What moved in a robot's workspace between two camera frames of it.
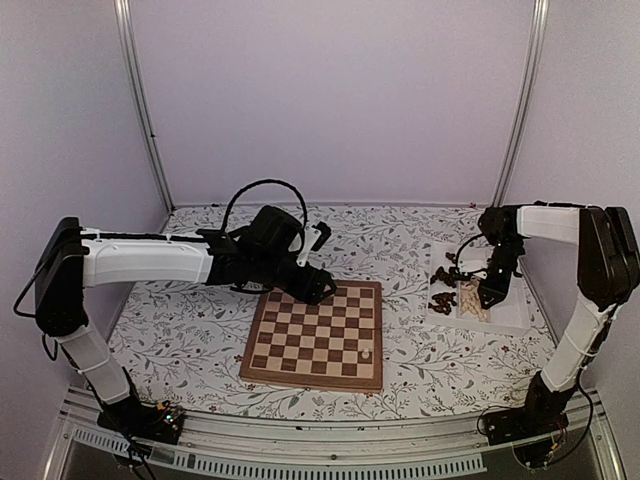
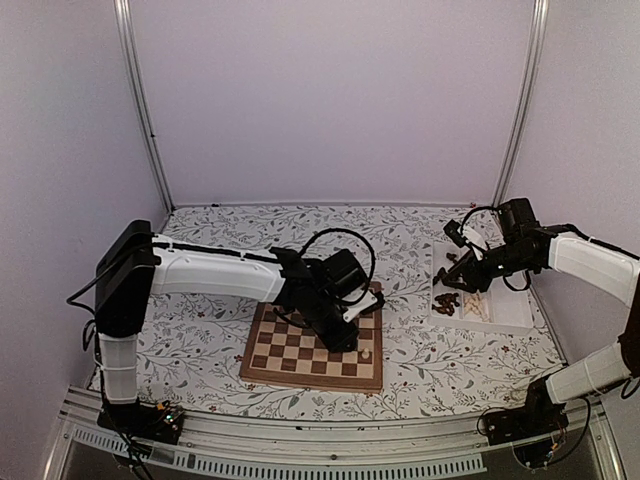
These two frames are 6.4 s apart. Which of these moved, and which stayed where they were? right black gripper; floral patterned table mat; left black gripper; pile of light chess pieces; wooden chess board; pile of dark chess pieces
Moved: left black gripper; right black gripper
Stayed: wooden chess board; pile of light chess pieces; pile of dark chess pieces; floral patterned table mat
